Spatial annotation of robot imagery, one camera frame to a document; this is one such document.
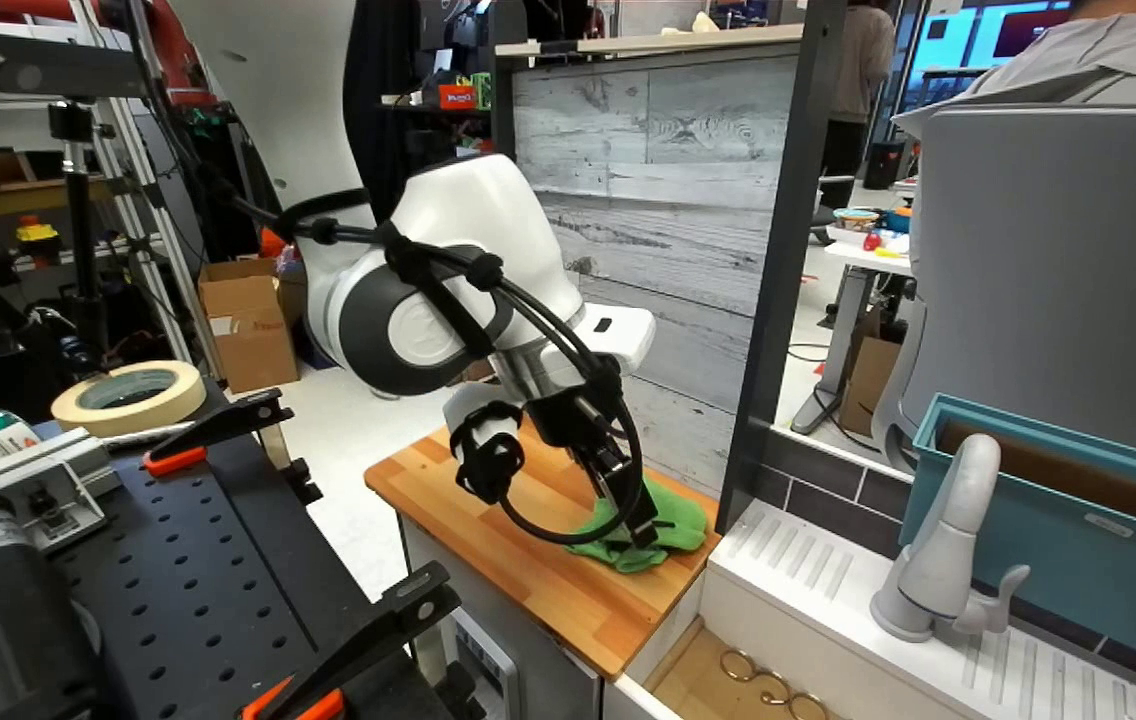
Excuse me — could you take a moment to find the black perforated board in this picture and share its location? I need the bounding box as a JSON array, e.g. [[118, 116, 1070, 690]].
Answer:
[[38, 433, 455, 720]]

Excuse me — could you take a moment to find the wooden counter top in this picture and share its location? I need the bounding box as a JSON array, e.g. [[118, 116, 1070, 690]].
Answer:
[[363, 420, 733, 682]]

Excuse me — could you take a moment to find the aluminium extrusion rail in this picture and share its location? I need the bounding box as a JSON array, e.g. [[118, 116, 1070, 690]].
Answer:
[[0, 433, 117, 553]]

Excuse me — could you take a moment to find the black camera stand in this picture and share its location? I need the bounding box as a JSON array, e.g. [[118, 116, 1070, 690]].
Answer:
[[42, 97, 117, 370]]

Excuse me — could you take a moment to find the large grey box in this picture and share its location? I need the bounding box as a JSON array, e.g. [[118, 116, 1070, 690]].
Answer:
[[890, 101, 1136, 472]]

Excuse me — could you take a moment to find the grey cabinet with drawers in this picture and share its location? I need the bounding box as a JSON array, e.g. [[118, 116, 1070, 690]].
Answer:
[[396, 513, 626, 720]]

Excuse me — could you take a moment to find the white sink unit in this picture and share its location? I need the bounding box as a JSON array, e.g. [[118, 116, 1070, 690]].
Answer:
[[605, 494, 1136, 720]]

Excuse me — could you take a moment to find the small red box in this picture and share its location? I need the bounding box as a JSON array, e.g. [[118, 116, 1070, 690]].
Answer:
[[433, 81, 482, 116]]

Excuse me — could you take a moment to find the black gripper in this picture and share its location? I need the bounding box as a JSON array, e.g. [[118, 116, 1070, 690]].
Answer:
[[528, 370, 663, 553]]

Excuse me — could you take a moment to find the computer monitor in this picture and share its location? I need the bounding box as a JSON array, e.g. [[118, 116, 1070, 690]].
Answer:
[[903, 0, 1079, 86]]

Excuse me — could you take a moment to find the person in grey shirt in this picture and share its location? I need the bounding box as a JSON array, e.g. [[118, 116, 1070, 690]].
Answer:
[[890, 0, 1136, 138]]

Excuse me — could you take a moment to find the open cardboard box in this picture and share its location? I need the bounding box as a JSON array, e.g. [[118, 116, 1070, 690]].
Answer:
[[194, 253, 308, 394]]

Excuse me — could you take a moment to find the white round table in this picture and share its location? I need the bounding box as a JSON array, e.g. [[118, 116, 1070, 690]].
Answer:
[[789, 236, 919, 440]]

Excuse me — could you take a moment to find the teal storage bin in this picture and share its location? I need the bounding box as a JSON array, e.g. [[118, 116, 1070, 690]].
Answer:
[[894, 389, 1136, 700]]

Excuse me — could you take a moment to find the masking tape roll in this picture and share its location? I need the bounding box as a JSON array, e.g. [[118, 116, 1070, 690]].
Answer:
[[48, 357, 212, 440]]

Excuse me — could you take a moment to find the orange black bar clamp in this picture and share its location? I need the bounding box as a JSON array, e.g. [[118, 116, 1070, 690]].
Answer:
[[234, 556, 468, 720], [137, 382, 327, 507]]

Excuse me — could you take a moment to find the small yellow object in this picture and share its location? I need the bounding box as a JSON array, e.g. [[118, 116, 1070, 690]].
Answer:
[[11, 216, 65, 253]]

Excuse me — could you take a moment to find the dark grey tile backsplash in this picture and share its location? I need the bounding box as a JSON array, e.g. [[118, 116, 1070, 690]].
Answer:
[[734, 414, 919, 561]]

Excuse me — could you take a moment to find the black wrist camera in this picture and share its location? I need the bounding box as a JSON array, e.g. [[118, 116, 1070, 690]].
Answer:
[[440, 382, 533, 507]]

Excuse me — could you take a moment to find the grey wood-print panel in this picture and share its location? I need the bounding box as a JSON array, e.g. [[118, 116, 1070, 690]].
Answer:
[[493, 21, 809, 500]]

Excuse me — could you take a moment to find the cardboard box under table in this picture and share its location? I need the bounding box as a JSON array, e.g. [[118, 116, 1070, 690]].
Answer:
[[833, 331, 908, 440]]

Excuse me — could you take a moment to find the grey toy faucet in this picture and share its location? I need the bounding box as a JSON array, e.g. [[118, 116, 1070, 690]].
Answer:
[[868, 426, 1035, 650]]

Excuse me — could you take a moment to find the black stereo camera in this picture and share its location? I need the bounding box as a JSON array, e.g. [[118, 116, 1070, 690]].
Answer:
[[0, 22, 137, 101]]

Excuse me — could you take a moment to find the black frame post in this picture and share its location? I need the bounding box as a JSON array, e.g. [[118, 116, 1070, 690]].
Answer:
[[716, 0, 855, 534]]

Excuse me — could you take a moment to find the green cloth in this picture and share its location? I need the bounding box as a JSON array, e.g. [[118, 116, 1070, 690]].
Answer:
[[562, 475, 711, 578]]

